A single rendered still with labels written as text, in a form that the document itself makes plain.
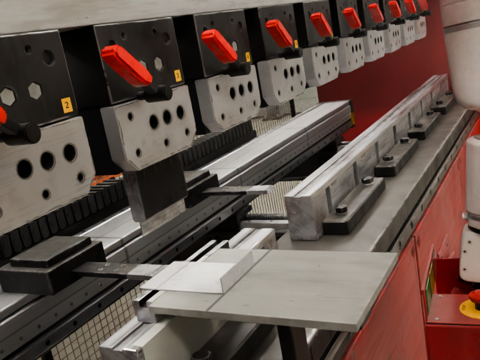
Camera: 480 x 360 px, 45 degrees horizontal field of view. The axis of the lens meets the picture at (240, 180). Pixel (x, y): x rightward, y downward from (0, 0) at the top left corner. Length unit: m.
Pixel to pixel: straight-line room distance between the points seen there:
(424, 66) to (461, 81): 1.76
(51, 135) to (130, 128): 0.12
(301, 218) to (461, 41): 0.44
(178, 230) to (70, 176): 0.64
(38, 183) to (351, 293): 0.35
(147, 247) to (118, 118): 0.51
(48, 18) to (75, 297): 0.52
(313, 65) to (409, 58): 1.67
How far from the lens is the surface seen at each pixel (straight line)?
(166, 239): 1.18
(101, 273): 0.87
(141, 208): 0.74
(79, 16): 0.64
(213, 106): 0.82
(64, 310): 0.99
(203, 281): 0.76
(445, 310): 1.09
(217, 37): 0.78
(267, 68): 0.99
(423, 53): 2.81
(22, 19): 0.59
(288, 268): 0.76
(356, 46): 1.46
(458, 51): 1.05
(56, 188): 0.58
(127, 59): 0.62
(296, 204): 1.18
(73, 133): 0.60
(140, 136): 0.68
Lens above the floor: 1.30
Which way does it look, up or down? 14 degrees down
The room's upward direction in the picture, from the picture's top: 10 degrees counter-clockwise
